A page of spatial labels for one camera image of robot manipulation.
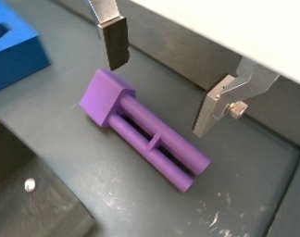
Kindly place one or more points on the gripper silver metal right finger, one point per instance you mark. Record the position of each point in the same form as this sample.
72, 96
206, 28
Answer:
224, 97

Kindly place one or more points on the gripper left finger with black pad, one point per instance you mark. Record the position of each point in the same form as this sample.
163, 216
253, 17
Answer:
111, 26

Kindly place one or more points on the purple three prong object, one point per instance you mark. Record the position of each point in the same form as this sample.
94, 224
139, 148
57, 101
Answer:
110, 104

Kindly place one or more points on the blue foam shape board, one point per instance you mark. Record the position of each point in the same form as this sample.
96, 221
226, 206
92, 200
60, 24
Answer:
21, 53

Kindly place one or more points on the black curved fixture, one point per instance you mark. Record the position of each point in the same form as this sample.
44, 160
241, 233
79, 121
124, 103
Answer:
37, 205

